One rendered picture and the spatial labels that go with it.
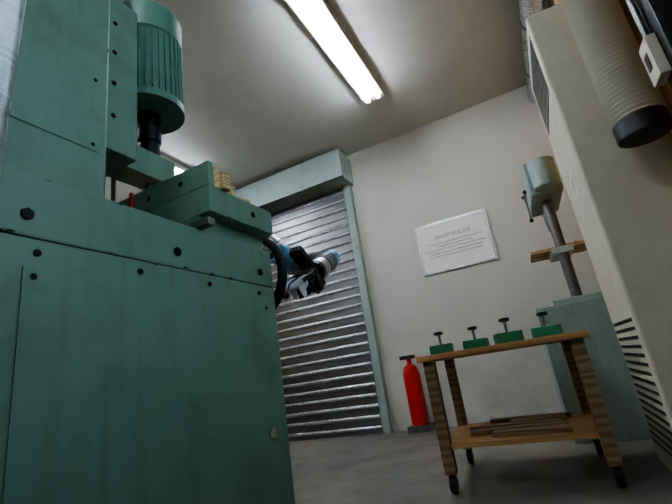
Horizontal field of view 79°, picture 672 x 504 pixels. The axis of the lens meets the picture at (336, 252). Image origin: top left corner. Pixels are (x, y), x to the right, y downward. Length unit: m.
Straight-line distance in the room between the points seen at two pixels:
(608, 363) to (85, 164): 2.42
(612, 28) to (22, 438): 1.84
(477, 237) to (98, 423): 3.37
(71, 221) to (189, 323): 0.24
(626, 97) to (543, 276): 2.18
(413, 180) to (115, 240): 3.52
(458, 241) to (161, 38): 2.98
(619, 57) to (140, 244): 1.54
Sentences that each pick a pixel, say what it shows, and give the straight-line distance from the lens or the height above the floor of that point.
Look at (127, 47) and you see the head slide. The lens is 1.19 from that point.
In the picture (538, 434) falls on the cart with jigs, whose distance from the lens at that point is 1.87.
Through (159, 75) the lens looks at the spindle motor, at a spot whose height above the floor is 1.26.
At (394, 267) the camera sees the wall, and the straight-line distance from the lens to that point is 3.87.
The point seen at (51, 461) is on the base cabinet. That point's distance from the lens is 0.63.
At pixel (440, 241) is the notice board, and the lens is 3.78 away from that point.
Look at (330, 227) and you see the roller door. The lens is 4.21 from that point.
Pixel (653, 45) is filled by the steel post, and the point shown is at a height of 1.23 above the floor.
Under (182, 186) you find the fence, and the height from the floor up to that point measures 0.92.
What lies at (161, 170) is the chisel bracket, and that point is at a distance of 1.11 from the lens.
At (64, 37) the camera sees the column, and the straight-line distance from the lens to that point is 1.01.
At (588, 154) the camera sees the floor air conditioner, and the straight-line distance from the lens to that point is 1.79.
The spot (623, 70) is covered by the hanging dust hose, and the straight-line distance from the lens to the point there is 1.72.
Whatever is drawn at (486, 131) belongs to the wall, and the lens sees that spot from 4.08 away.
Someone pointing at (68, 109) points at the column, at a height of 1.01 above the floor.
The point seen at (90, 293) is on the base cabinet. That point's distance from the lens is 0.67.
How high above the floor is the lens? 0.48
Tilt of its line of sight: 17 degrees up
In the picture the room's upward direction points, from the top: 9 degrees counter-clockwise
